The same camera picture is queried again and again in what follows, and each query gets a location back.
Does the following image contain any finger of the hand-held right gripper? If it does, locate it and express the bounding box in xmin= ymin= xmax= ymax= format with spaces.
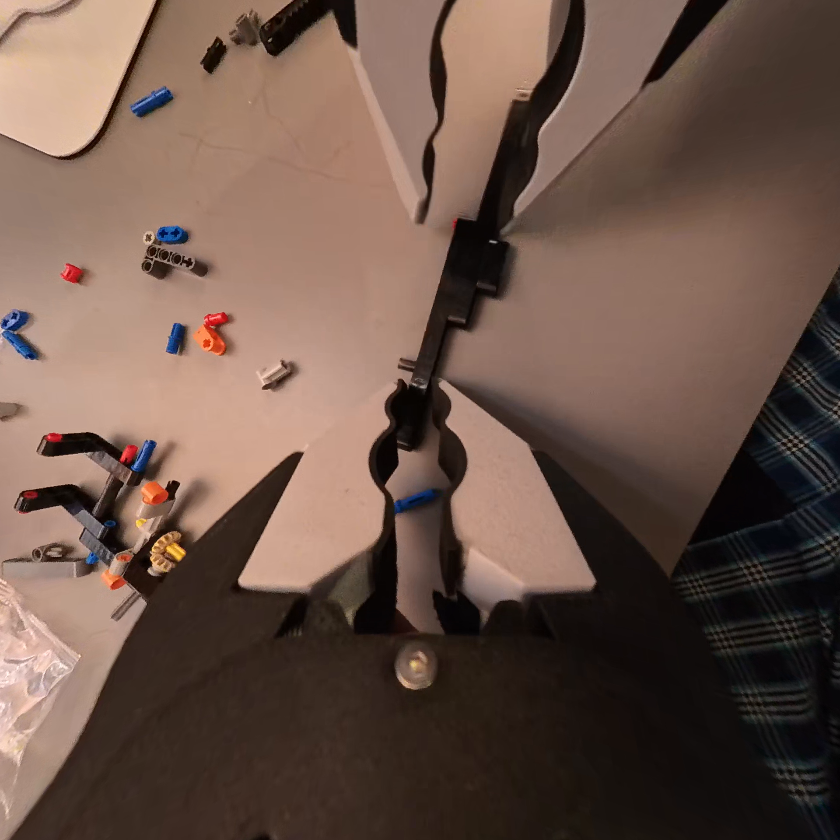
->
xmin=346 ymin=0 xmax=552 ymax=226
xmin=503 ymin=0 xmax=690 ymax=235

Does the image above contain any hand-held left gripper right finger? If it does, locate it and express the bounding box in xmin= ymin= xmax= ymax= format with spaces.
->
xmin=432 ymin=378 xmax=597 ymax=616

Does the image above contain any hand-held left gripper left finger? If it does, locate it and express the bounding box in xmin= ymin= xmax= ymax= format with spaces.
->
xmin=238 ymin=378 xmax=408 ymax=632

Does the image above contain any black lego beam assembly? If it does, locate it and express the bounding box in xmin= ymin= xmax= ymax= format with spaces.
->
xmin=397 ymin=92 xmax=530 ymax=454

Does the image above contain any black lego gear rack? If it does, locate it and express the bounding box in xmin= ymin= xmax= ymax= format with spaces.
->
xmin=259 ymin=0 xmax=339 ymax=57

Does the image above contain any yellow black lego model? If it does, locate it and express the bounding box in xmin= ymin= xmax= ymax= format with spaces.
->
xmin=14 ymin=431 xmax=189 ymax=623

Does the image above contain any dark grey lego angle beam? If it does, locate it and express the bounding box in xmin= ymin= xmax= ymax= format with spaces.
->
xmin=140 ymin=244 xmax=210 ymax=281

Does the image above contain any blue plaid shirt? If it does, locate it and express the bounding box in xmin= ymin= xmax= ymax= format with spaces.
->
xmin=669 ymin=269 xmax=840 ymax=840

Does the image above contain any clear plastic bag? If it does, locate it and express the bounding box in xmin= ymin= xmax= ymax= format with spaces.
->
xmin=0 ymin=579 xmax=81 ymax=818

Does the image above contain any white board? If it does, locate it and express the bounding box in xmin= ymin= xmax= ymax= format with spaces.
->
xmin=0 ymin=0 xmax=162 ymax=160

